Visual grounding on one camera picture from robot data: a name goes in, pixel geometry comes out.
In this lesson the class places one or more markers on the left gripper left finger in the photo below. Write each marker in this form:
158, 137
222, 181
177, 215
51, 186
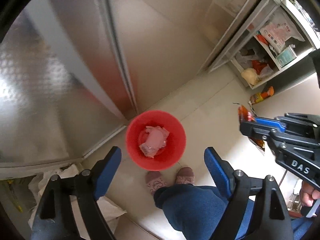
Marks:
54, 218

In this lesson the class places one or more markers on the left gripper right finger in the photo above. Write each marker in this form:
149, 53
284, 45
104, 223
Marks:
269, 219

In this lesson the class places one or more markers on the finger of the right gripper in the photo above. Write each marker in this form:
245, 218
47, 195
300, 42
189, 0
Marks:
304, 125
260, 129

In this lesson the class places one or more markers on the red snack wrapper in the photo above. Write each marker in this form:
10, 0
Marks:
246, 122

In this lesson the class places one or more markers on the red trash bucket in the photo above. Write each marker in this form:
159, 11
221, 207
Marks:
167, 156

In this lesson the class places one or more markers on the person right hand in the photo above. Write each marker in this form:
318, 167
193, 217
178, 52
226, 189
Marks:
308, 194

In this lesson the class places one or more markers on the orange toy bottle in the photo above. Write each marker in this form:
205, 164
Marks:
259, 97

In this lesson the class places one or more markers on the white sack bag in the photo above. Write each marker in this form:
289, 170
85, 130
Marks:
111, 212

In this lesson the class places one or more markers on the blue trousers leg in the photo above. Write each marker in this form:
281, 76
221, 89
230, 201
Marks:
196, 211

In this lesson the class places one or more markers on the pink right slipper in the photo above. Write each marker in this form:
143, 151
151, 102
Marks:
185, 176

